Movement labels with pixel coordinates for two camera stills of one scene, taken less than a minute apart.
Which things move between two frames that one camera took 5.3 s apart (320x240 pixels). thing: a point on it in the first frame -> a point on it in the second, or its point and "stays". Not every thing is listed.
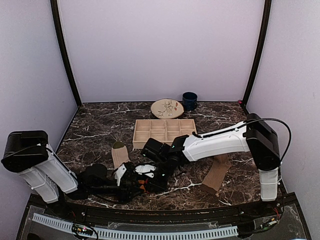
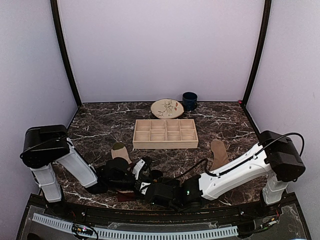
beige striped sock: (119, 154) stays
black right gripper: (161, 186) -> (168, 181)
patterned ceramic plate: (166, 108) stays
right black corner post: (266, 19) stays
